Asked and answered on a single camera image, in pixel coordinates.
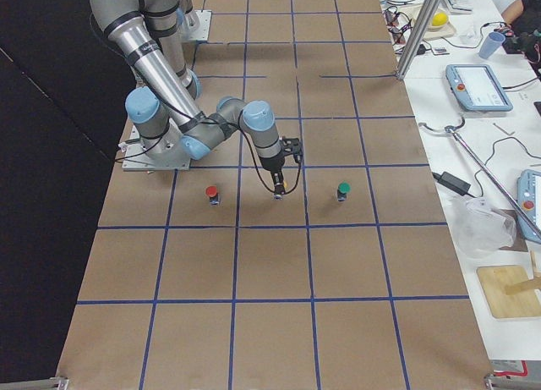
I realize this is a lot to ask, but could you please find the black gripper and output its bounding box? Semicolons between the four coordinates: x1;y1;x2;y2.
259;152;285;195

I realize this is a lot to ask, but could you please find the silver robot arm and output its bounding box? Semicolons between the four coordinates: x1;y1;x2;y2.
177;0;199;30
90;0;286;196

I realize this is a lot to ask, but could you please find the red push button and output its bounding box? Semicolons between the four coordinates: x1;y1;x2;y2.
205;185;221;206

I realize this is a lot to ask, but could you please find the green push button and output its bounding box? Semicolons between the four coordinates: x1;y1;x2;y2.
336;182;351;202

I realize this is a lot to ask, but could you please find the black power adapter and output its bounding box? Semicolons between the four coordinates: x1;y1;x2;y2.
432;172;474;198

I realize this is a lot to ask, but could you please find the metal rod with hook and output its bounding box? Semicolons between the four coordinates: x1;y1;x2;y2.
418;116;540;238

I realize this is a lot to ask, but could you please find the clear plastic bag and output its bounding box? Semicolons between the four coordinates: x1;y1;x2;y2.
451;197;516;259

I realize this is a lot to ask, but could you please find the beige tray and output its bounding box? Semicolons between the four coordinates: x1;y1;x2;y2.
398;4;456;41

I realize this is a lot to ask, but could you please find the yellow lemon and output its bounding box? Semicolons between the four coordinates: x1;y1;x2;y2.
429;12;449;30

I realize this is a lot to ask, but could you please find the wooden board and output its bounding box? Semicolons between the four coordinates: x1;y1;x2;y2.
477;265;540;319

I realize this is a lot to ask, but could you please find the blue plastic cup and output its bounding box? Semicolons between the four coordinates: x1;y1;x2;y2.
478;31;505;59

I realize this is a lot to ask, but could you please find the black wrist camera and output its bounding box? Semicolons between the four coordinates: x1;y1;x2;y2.
280;136;303;164

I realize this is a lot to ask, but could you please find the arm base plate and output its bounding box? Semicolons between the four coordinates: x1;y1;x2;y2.
121;120;191;172
181;9;212;43

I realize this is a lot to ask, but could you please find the aluminium frame post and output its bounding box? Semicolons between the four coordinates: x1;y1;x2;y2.
396;0;441;80

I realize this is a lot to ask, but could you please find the teach pendant near post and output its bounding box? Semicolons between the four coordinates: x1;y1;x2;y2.
445;64;513;112

